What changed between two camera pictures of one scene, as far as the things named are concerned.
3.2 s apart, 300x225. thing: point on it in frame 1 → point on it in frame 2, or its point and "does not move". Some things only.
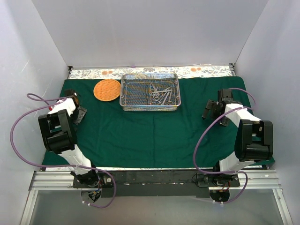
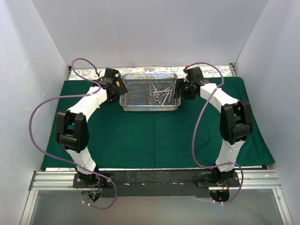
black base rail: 157,183 does not move
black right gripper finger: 209,106 → 179,83
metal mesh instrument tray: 150,92 does not move
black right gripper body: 211,108 → 178,87
